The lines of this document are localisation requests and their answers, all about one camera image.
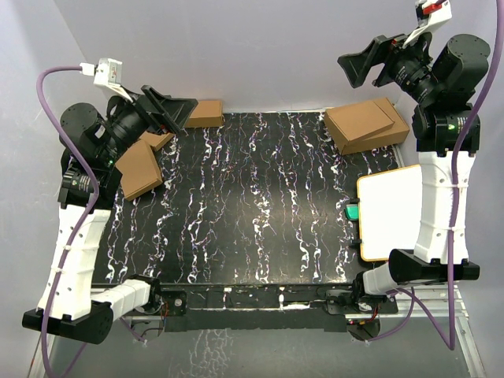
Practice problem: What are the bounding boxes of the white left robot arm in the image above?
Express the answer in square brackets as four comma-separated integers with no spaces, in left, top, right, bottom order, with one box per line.
[22,85,198,344]

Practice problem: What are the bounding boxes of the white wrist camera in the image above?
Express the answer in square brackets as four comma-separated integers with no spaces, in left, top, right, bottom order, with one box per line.
[402,0,452,49]
[80,57,133,102]

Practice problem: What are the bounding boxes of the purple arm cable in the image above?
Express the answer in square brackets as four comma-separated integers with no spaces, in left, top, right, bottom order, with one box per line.
[365,0,504,351]
[35,65,146,377]

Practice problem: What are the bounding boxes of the green eraser block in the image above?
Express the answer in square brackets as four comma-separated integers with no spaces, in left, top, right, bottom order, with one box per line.
[345,203,359,221]

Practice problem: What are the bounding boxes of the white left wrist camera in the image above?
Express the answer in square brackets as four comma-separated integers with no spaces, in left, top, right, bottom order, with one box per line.
[80,57,133,102]

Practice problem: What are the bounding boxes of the small cardboard box top right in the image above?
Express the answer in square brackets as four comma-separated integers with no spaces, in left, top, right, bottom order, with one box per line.
[324,101,394,150]

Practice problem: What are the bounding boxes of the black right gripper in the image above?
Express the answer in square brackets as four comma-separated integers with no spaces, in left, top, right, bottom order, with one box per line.
[339,24,442,106]

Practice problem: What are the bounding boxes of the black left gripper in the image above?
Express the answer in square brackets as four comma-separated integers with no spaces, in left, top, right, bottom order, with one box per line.
[98,85,196,165]

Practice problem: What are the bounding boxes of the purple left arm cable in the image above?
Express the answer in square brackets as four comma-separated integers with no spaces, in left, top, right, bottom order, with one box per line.
[35,65,146,377]

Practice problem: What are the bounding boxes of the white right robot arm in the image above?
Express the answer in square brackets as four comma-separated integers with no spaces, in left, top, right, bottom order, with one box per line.
[338,32,491,313]

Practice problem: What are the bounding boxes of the large cardboard box bottom right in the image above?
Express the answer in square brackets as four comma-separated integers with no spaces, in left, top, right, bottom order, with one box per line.
[343,98,410,154]

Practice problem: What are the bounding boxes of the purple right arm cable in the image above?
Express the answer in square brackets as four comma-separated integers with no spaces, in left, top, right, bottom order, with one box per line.
[365,0,504,351]

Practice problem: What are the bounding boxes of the white board with yellow rim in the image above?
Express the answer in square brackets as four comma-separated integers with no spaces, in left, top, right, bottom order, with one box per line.
[357,165,422,262]

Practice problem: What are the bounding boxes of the aluminium frame rail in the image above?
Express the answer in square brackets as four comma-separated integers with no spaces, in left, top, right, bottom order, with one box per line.
[393,285,486,378]

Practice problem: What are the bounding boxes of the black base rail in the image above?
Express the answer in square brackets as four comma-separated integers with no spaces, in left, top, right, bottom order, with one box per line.
[126,283,398,332]

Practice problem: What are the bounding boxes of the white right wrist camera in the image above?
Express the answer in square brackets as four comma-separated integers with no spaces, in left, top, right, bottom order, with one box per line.
[402,0,452,49]

